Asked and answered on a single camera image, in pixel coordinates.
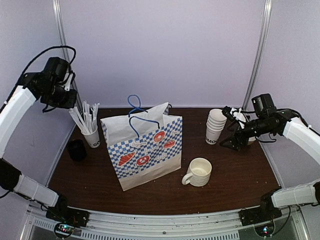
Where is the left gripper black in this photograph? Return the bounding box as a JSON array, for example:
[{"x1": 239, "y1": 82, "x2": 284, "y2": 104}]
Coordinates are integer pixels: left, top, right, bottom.
[{"x1": 41, "y1": 81, "x2": 77, "y2": 109}]

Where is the stack of white paper cups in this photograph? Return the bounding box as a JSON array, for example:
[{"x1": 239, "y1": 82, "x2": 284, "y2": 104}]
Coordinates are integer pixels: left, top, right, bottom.
[{"x1": 205, "y1": 108, "x2": 227, "y2": 145}]

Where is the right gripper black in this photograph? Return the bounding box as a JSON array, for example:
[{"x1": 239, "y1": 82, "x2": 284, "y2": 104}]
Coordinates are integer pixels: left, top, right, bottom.
[{"x1": 219, "y1": 115, "x2": 274, "y2": 152}]

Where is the aluminium frame post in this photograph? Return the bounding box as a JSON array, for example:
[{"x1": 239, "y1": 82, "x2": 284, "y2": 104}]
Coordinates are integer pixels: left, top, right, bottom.
[
  {"x1": 242, "y1": 0, "x2": 273, "y2": 109},
  {"x1": 52, "y1": 0, "x2": 76, "y2": 89}
]

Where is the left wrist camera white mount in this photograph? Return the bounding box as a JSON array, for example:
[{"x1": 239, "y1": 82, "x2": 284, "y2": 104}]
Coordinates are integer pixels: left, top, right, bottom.
[{"x1": 60, "y1": 72, "x2": 75, "y2": 92}]

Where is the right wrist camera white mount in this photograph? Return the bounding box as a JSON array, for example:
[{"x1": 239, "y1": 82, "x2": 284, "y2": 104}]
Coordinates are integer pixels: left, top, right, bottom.
[{"x1": 222, "y1": 106, "x2": 248, "y2": 129}]

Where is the white cup holding straws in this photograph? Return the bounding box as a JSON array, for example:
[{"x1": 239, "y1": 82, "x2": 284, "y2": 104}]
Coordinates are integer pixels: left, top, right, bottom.
[{"x1": 83, "y1": 129, "x2": 100, "y2": 149}]

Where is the left aluminium frame post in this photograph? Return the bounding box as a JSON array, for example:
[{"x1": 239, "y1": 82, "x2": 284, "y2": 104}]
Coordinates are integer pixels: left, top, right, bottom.
[{"x1": 52, "y1": 0, "x2": 76, "y2": 89}]

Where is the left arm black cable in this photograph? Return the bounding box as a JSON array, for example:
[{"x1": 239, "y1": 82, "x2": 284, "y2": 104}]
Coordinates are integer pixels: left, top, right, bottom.
[{"x1": 0, "y1": 45, "x2": 77, "y2": 111}]

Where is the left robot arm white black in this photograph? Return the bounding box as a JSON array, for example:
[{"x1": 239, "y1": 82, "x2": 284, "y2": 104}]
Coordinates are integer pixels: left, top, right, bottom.
[{"x1": 0, "y1": 57, "x2": 77, "y2": 222}]

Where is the blue checkered paper bag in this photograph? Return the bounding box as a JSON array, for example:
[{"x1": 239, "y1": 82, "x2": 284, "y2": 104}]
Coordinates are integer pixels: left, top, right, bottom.
[{"x1": 100, "y1": 102, "x2": 183, "y2": 191}]

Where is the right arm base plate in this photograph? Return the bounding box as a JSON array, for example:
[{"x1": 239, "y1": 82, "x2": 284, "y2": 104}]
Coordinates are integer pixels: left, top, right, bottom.
[{"x1": 238, "y1": 206, "x2": 282, "y2": 226}]

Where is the aluminium front rail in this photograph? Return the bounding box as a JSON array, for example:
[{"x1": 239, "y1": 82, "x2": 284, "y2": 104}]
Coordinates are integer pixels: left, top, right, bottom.
[{"x1": 19, "y1": 192, "x2": 308, "y2": 240}]

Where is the white ceramic mug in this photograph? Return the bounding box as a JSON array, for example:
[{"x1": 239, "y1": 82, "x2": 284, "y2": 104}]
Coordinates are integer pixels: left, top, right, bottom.
[{"x1": 181, "y1": 157, "x2": 212, "y2": 187}]

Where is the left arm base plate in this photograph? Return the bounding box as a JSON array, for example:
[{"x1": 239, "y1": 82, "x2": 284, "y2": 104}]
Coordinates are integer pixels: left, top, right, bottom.
[{"x1": 45, "y1": 206, "x2": 90, "y2": 228}]

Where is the stack of black lids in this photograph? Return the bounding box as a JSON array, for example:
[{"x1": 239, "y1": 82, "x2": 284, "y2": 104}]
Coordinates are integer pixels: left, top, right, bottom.
[{"x1": 66, "y1": 139, "x2": 87, "y2": 162}]

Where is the small white ceramic bowl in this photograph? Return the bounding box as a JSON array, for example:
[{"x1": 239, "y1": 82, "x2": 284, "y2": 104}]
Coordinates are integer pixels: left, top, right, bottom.
[{"x1": 247, "y1": 136, "x2": 256, "y2": 146}]

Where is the right aluminium frame post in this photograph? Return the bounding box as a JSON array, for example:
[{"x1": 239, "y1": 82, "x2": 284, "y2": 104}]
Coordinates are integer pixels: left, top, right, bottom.
[{"x1": 242, "y1": 0, "x2": 273, "y2": 109}]

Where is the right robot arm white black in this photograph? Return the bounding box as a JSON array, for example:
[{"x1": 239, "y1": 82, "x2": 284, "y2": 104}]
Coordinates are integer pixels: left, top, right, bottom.
[{"x1": 219, "y1": 93, "x2": 320, "y2": 226}]

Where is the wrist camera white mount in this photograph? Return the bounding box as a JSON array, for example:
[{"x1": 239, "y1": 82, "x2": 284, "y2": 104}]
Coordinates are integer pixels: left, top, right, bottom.
[
  {"x1": 60, "y1": 72, "x2": 75, "y2": 92},
  {"x1": 222, "y1": 106, "x2": 248, "y2": 129}
]

